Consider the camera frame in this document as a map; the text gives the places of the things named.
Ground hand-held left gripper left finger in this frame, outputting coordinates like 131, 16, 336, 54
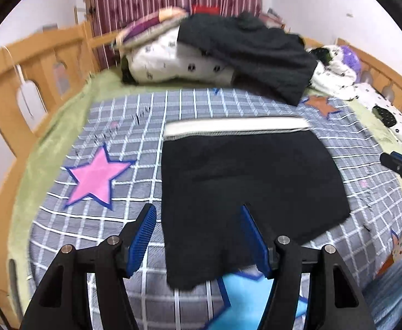
19, 203, 158, 330

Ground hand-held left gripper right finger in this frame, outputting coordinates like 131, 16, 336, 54
240, 204, 375, 330

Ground black pants white waistband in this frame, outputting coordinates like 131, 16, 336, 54
160, 117, 352, 291

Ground grey checked star blanket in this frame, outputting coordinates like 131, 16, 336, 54
27, 87, 402, 330

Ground pale star printed cloth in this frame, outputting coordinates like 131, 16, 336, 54
362, 225, 402, 327

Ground green bed sheet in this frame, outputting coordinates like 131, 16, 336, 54
9, 69, 402, 317

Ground white patterned pillow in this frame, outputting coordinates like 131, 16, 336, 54
120, 27, 236, 85

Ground black garment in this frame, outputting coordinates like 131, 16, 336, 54
177, 12, 320, 107

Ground purple pink pillow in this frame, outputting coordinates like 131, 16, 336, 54
110, 7, 188, 50

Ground red cloth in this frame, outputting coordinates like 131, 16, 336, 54
191, 4, 220, 16

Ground maroon striped curtain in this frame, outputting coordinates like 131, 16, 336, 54
86, 0, 263, 69

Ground wooden bed frame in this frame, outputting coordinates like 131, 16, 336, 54
0, 21, 122, 258

